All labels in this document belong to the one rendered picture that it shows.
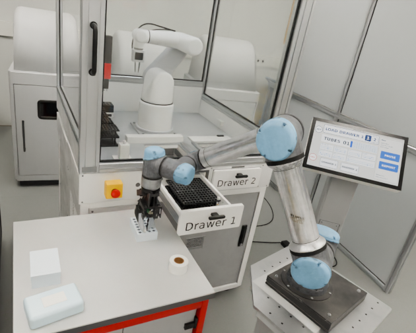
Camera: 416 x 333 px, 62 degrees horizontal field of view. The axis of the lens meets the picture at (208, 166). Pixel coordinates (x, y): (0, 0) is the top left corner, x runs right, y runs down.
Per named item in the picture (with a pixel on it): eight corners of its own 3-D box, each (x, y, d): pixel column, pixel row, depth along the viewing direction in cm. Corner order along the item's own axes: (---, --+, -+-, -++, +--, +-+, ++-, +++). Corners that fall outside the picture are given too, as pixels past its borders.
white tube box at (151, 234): (156, 239, 144) (158, 232, 142) (137, 242, 140) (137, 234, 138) (148, 222, 153) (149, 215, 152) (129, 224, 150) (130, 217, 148)
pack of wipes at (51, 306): (74, 291, 112) (74, 280, 110) (84, 312, 106) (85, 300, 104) (22, 308, 103) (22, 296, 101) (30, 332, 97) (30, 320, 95)
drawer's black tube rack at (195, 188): (218, 212, 156) (220, 200, 154) (181, 217, 148) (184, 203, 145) (197, 189, 174) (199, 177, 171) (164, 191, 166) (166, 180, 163)
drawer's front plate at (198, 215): (239, 226, 152) (244, 205, 148) (177, 236, 138) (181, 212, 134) (237, 224, 153) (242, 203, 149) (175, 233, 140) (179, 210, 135)
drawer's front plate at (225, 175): (257, 186, 192) (262, 168, 187) (211, 190, 178) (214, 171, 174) (255, 185, 193) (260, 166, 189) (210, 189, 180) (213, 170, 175)
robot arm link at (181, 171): (201, 160, 127) (175, 152, 131) (187, 168, 117) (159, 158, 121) (198, 180, 130) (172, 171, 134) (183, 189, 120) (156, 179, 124)
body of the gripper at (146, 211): (141, 221, 130) (144, 193, 125) (135, 209, 137) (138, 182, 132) (161, 219, 134) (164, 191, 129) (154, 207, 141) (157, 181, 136)
